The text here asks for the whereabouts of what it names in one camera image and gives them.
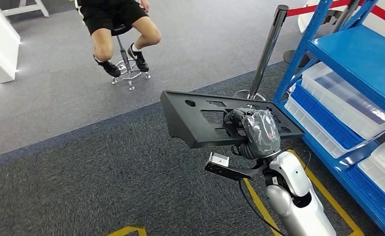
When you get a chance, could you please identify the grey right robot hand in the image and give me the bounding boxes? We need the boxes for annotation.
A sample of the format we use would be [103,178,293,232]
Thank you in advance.
[224,108,282,160]

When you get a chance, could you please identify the black plastic panel part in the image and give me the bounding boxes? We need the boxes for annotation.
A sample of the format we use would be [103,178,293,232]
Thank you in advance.
[160,90,306,150]

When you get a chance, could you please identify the blue metal shelf rack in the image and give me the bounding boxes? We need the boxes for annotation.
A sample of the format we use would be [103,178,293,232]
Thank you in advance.
[273,0,385,236]

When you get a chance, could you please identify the large clear plastic bin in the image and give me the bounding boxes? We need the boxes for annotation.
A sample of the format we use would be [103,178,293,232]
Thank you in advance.
[301,61,385,141]

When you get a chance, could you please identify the chrome swivel stool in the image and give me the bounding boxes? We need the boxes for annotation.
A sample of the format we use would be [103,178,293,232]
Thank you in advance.
[111,24,151,91]

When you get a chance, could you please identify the seated person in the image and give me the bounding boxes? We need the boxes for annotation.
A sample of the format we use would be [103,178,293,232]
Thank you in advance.
[76,0,162,78]

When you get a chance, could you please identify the white lit display pillar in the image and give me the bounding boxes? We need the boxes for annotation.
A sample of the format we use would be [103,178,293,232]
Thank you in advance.
[0,0,22,89]

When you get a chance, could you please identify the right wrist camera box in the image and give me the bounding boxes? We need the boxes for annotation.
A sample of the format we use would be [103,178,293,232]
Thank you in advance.
[205,152,255,182]

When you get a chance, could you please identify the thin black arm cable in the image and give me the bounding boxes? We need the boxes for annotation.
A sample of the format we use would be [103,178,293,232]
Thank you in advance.
[302,150,312,171]

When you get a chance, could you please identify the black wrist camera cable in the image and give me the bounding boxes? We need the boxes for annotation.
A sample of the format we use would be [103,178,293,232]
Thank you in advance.
[238,179,286,236]

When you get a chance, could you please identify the chrome stanchion post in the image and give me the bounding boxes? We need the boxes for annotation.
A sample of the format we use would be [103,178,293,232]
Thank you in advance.
[233,4,290,102]

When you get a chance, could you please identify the white table frame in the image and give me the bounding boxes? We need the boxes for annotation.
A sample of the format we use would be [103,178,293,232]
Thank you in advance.
[1,0,51,19]

